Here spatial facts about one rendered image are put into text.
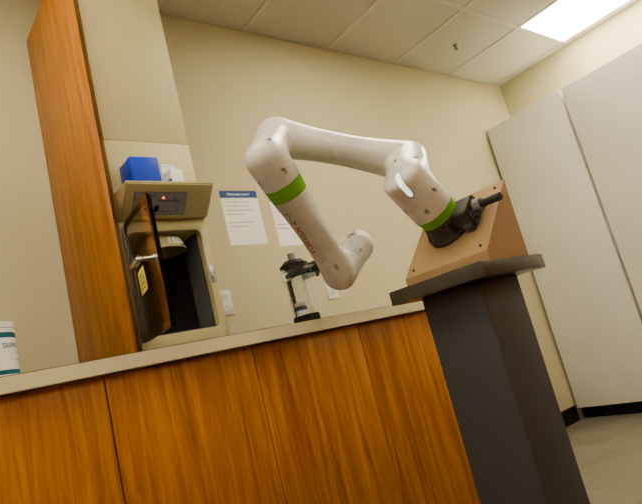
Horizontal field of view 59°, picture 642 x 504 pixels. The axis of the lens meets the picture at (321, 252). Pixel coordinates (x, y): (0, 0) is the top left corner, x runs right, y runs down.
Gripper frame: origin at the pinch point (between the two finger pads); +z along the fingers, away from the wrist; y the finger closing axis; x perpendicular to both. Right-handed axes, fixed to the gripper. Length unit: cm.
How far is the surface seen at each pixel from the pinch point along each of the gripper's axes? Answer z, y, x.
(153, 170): 2, 46, -43
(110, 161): 13, 56, -51
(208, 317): 19.3, 28.8, 6.8
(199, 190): 3.1, 30.2, -35.9
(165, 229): 13, 41, -25
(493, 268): -83, 3, 22
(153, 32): 12, 29, -106
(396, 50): 41, -160, -152
